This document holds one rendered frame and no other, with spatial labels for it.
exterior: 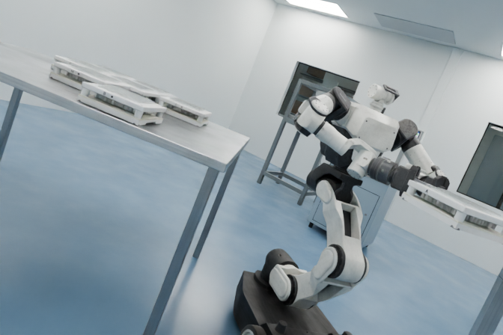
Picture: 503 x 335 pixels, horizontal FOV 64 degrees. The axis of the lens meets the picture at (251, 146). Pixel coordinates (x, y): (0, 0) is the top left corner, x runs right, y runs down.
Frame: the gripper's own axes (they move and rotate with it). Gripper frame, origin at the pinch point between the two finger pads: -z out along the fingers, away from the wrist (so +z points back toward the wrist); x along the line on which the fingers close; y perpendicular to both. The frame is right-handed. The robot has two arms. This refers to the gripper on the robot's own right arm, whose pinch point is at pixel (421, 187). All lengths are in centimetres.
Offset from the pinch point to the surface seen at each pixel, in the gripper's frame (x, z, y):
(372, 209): 50, 87, -244
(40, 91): 18, 110, 80
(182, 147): 18, 66, 50
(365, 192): 37, 99, -243
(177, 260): 58, 57, 41
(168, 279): 66, 57, 41
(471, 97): -131, 101, -516
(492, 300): 34, -32, -52
